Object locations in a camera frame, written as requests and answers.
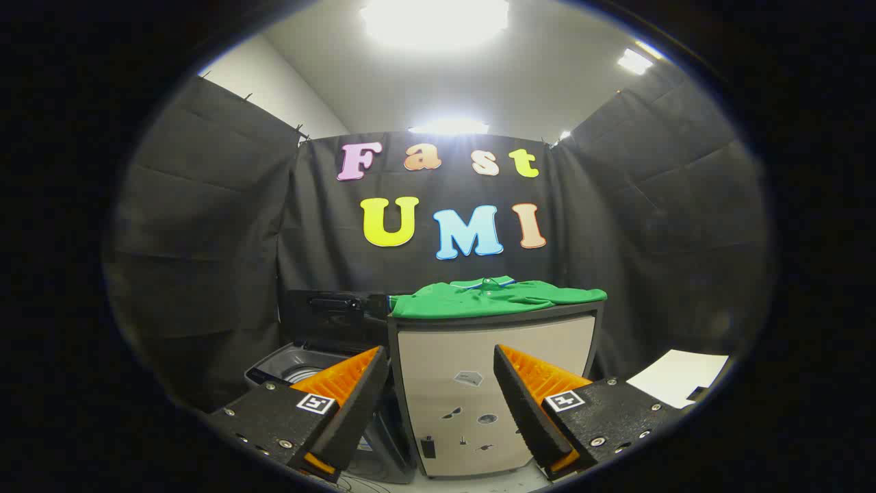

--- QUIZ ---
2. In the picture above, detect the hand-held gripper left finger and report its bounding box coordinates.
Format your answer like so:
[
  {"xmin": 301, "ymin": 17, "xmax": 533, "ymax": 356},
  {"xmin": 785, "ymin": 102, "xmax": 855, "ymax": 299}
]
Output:
[{"xmin": 209, "ymin": 346, "xmax": 391, "ymax": 484}]

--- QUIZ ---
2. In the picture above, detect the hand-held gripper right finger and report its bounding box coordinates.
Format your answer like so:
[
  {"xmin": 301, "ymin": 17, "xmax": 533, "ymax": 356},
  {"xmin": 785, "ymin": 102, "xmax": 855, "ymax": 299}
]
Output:
[{"xmin": 493, "ymin": 344, "xmax": 687, "ymax": 481}]

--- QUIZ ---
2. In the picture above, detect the grey washing machine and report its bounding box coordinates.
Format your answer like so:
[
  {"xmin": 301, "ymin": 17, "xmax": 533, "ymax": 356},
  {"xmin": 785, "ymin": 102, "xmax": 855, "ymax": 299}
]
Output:
[{"xmin": 245, "ymin": 342, "xmax": 418, "ymax": 484}]

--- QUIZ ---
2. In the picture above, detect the green polo shirt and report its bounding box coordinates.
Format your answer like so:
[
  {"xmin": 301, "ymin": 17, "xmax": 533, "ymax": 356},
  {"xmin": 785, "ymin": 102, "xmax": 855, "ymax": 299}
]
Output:
[{"xmin": 389, "ymin": 275, "xmax": 608, "ymax": 320}]

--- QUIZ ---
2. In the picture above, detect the beige cabinet with dark top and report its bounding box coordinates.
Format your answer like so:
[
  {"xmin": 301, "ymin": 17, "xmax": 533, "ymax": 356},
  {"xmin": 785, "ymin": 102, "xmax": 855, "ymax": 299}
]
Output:
[{"xmin": 387, "ymin": 301, "xmax": 605, "ymax": 479}]

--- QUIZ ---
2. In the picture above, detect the white paper sheet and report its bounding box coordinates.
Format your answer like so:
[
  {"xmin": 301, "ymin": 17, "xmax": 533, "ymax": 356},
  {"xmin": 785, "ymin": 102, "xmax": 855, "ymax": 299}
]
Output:
[{"xmin": 626, "ymin": 349, "xmax": 730, "ymax": 410}]

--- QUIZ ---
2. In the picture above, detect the black backdrop cloth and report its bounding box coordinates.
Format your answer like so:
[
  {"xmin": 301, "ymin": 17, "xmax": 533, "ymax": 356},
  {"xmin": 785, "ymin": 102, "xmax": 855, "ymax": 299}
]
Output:
[{"xmin": 103, "ymin": 65, "xmax": 774, "ymax": 415}]

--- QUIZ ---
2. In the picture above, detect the ceiling light panel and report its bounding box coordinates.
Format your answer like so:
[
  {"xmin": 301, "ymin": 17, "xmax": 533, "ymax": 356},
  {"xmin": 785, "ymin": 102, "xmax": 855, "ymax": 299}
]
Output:
[{"xmin": 617, "ymin": 47, "xmax": 656, "ymax": 76}]

